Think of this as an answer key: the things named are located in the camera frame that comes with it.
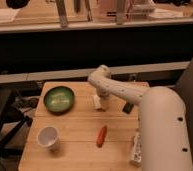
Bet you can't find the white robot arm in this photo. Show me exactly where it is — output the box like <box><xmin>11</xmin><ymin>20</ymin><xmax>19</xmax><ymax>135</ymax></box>
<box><xmin>88</xmin><ymin>65</ymin><xmax>193</xmax><ymax>171</ymax></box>

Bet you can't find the green ceramic bowl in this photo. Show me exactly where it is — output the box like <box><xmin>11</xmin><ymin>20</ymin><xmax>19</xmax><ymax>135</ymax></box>
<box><xmin>43</xmin><ymin>86</ymin><xmax>75</xmax><ymax>113</ymax></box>

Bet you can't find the small black block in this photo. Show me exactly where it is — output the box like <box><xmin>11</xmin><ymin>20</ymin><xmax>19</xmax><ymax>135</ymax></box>
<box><xmin>122</xmin><ymin>103</ymin><xmax>134</xmax><ymax>114</ymax></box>

